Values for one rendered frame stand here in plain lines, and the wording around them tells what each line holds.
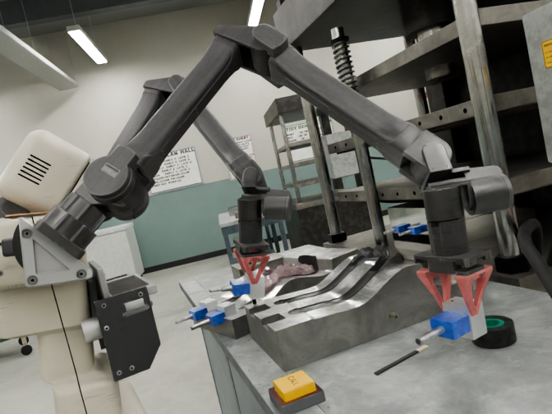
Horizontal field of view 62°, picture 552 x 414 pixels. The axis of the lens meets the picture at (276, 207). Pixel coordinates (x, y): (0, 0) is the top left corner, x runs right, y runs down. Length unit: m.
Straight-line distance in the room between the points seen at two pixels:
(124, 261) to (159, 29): 3.97
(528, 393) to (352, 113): 0.51
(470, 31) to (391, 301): 0.77
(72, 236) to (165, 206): 7.47
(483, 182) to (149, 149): 0.55
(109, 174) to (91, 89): 7.84
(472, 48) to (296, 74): 0.68
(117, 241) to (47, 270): 6.73
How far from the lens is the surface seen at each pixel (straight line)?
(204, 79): 0.90
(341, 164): 5.38
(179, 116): 0.86
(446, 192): 0.74
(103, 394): 1.02
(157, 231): 8.31
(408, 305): 1.11
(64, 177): 0.97
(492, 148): 1.42
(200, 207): 8.22
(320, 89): 0.85
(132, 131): 1.32
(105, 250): 7.61
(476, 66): 1.42
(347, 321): 1.04
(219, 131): 1.22
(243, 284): 1.12
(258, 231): 1.09
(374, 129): 0.80
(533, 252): 1.20
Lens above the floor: 1.21
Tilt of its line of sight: 4 degrees down
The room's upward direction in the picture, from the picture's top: 13 degrees counter-clockwise
